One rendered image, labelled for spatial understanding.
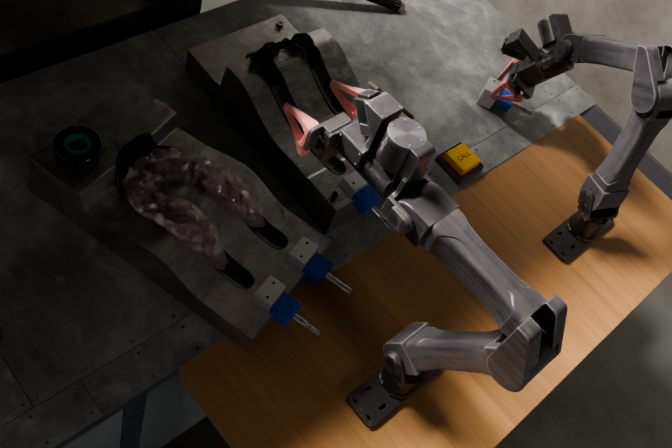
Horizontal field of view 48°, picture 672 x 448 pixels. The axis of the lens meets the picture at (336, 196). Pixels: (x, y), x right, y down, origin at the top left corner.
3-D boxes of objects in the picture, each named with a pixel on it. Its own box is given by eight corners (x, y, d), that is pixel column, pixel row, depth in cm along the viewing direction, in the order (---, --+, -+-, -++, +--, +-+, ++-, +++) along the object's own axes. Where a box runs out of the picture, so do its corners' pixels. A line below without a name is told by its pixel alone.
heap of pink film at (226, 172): (273, 216, 145) (281, 193, 139) (215, 279, 134) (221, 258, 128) (166, 141, 148) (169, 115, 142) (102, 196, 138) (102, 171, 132)
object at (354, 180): (395, 229, 150) (404, 215, 146) (377, 241, 147) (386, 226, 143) (353, 182, 154) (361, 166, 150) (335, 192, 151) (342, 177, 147)
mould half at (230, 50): (414, 182, 166) (436, 144, 156) (325, 235, 153) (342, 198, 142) (276, 32, 182) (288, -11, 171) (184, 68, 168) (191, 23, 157)
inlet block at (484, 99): (528, 113, 188) (538, 99, 184) (524, 127, 185) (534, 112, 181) (481, 90, 188) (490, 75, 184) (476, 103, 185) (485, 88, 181)
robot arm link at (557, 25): (525, 26, 174) (556, 1, 163) (556, 26, 177) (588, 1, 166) (536, 74, 171) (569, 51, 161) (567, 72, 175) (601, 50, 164)
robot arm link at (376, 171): (363, 148, 109) (395, 181, 107) (390, 132, 112) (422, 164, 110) (351, 176, 115) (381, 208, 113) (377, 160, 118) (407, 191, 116)
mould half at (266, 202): (324, 255, 150) (339, 225, 141) (246, 351, 134) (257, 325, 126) (127, 115, 157) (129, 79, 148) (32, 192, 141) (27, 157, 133)
